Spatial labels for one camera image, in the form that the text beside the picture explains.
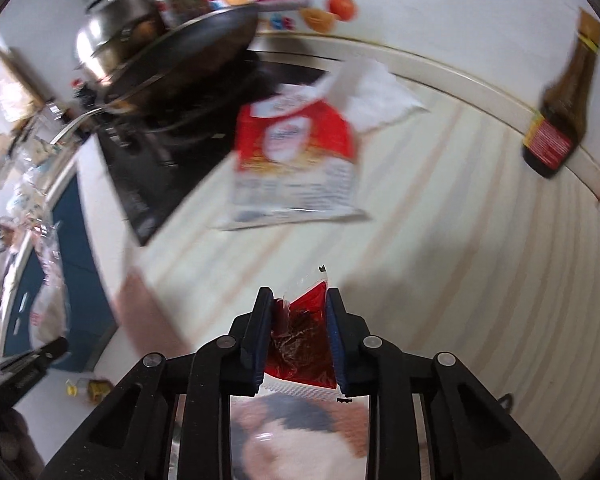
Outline crumpled white tissue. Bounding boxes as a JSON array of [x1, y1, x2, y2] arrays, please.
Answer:
[[325, 57, 429, 134]]

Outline black glass cooktop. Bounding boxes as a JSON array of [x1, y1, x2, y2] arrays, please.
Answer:
[[97, 50, 341, 247]]

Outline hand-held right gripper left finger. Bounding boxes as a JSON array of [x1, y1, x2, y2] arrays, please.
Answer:
[[40, 287, 276, 480]]

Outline blue kitchen cabinets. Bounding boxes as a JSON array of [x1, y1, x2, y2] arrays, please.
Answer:
[[0, 175, 119, 374]]

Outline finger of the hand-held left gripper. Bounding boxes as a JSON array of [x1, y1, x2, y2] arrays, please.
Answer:
[[0, 336, 71, 372]]

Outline small yellow container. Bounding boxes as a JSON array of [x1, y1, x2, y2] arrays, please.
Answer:
[[65, 377, 114, 406]]

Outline dark brown sauce bottle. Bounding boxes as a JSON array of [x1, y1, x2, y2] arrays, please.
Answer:
[[522, 7, 600, 179]]

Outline wooden cutting board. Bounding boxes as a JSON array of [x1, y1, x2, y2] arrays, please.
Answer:
[[0, 45, 47, 107]]

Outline clear plastic wrapper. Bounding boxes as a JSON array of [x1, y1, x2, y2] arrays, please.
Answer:
[[27, 225, 72, 350]]

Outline red sauce packet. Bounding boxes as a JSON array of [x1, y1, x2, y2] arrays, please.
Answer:
[[262, 262, 356, 403]]

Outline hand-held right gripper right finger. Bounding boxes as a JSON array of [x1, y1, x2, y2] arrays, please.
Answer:
[[326, 287, 563, 480]]

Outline black wok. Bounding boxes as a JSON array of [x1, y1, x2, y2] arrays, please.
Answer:
[[50, 2, 261, 143]]

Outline stainless steel steamer pot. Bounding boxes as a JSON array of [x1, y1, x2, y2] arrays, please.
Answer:
[[75, 0, 167, 82]]

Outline metal dish rack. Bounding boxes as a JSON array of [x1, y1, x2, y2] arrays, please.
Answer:
[[0, 105, 77, 202]]

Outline red and white bag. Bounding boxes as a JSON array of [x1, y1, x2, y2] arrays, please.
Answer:
[[220, 82, 369, 232]]

